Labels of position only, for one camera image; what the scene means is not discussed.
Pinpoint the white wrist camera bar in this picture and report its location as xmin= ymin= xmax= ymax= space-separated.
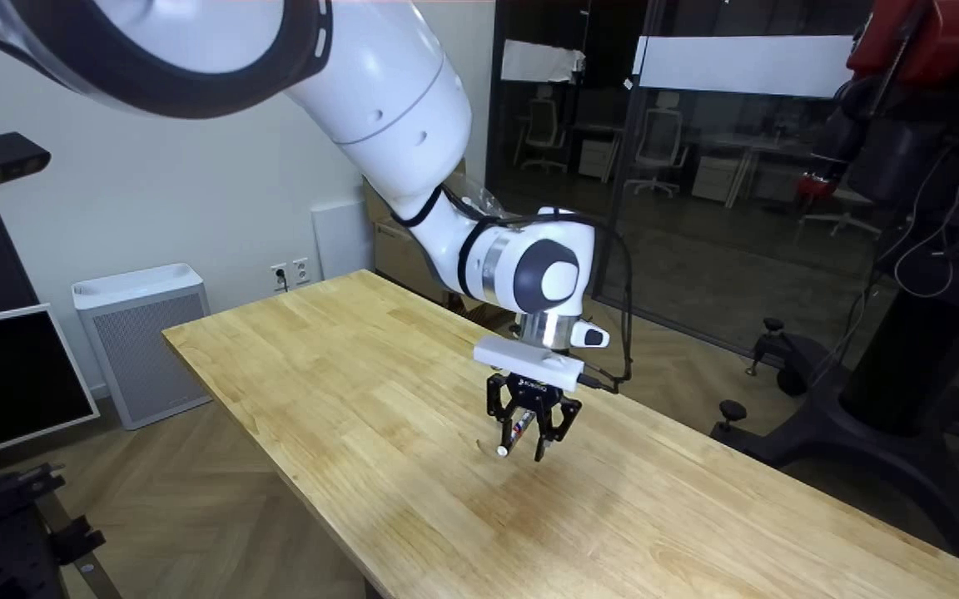
xmin=470 ymin=332 xmax=589 ymax=392

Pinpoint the wide white board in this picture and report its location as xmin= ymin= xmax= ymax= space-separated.
xmin=628 ymin=32 xmax=859 ymax=105

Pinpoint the small white board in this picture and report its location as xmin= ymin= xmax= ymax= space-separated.
xmin=496 ymin=36 xmax=589 ymax=88

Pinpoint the white air purifier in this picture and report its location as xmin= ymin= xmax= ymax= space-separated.
xmin=68 ymin=260 xmax=218 ymax=434

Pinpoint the black panel with white frame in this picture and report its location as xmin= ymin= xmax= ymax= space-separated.
xmin=0 ymin=302 xmax=104 ymax=473

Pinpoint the red seat office chair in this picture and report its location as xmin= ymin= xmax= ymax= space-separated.
xmin=793 ymin=164 xmax=886 ymax=245

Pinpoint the black tripod head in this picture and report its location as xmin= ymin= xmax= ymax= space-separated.
xmin=0 ymin=459 xmax=122 ymax=599

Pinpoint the white wall panel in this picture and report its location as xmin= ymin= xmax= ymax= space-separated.
xmin=305 ymin=196 xmax=375 ymax=284

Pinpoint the grey mesh office chair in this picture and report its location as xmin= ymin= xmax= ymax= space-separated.
xmin=623 ymin=105 xmax=688 ymax=202
xmin=515 ymin=84 xmax=574 ymax=176

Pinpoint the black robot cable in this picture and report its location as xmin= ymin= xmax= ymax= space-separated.
xmin=575 ymin=212 xmax=641 ymax=401

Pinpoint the black marker pen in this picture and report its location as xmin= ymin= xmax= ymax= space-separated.
xmin=477 ymin=409 xmax=535 ymax=464

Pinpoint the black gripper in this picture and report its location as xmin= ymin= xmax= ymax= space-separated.
xmin=484 ymin=370 xmax=587 ymax=466

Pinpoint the red and black pedestal robot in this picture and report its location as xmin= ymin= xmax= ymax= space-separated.
xmin=708 ymin=0 xmax=959 ymax=584

